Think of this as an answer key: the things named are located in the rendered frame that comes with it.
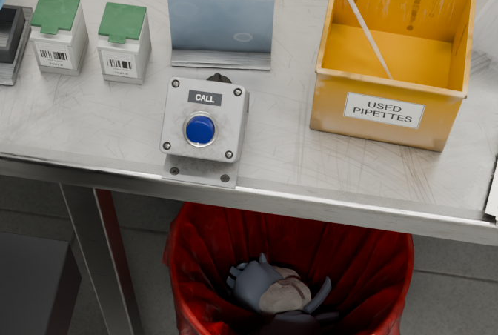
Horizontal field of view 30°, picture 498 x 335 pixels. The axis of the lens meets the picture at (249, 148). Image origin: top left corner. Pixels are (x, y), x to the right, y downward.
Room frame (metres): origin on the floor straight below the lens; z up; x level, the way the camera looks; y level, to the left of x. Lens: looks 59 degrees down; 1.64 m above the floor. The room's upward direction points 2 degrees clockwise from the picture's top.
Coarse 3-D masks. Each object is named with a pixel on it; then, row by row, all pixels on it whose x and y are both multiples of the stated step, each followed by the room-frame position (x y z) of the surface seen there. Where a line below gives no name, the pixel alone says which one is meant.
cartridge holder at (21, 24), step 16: (0, 16) 0.58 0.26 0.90; (16, 16) 0.57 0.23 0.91; (32, 16) 0.59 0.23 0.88; (0, 32) 0.57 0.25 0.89; (16, 32) 0.56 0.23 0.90; (0, 48) 0.53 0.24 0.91; (16, 48) 0.55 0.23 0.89; (0, 64) 0.53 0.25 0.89; (16, 64) 0.53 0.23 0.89; (0, 80) 0.51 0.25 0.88
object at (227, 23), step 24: (168, 0) 0.56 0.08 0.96; (192, 0) 0.56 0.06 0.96; (216, 0) 0.56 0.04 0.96; (240, 0) 0.56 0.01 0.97; (264, 0) 0.56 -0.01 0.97; (192, 24) 0.56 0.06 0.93; (216, 24) 0.56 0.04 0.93; (240, 24) 0.56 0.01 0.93; (264, 24) 0.56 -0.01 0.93; (192, 48) 0.56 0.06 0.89; (216, 48) 0.56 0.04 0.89; (240, 48) 0.56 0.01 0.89; (264, 48) 0.56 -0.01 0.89
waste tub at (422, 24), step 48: (336, 0) 0.60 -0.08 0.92; (384, 0) 0.59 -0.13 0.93; (432, 0) 0.58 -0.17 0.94; (336, 48) 0.57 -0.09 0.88; (384, 48) 0.57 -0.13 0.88; (432, 48) 0.57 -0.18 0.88; (336, 96) 0.47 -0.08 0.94; (384, 96) 0.46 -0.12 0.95; (432, 96) 0.46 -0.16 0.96; (432, 144) 0.46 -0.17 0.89
